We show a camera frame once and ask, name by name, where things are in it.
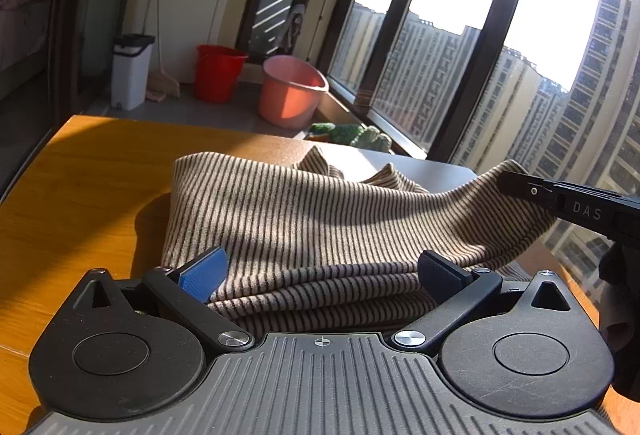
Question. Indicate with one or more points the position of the striped knit garment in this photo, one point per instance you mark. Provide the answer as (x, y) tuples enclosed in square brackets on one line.
[(310, 225)]

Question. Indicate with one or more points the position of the pink plastic basin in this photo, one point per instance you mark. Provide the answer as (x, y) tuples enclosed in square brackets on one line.
[(287, 95)]

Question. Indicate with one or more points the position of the long grey pole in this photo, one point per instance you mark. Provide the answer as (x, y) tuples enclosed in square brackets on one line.
[(327, 2)]

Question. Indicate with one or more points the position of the apartment buildings outside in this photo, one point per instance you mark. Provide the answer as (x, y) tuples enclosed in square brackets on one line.
[(575, 115)]

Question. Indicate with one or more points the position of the pink bedding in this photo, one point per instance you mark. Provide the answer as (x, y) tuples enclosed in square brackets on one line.
[(17, 5)]

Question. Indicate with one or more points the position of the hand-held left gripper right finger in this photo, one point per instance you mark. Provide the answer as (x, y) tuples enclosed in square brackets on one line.
[(440, 279)]

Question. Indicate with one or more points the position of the red plastic bucket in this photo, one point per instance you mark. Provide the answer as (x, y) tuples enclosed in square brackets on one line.
[(217, 75)]

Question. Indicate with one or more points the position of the white bin with black lid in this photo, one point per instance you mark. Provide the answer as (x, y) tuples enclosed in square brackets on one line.
[(130, 75)]

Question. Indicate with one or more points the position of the grey hanging rag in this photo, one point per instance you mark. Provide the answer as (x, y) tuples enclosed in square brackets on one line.
[(294, 27)]

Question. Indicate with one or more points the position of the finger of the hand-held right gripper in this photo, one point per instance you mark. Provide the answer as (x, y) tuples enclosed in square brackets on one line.
[(530, 192)]

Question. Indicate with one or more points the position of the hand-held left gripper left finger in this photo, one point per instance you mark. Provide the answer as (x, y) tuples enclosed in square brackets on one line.
[(202, 272)]

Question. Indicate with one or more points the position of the green plush toy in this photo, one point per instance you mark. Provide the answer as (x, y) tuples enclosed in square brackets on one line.
[(350, 134)]

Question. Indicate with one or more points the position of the black window frame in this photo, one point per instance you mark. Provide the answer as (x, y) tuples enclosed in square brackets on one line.
[(492, 32)]

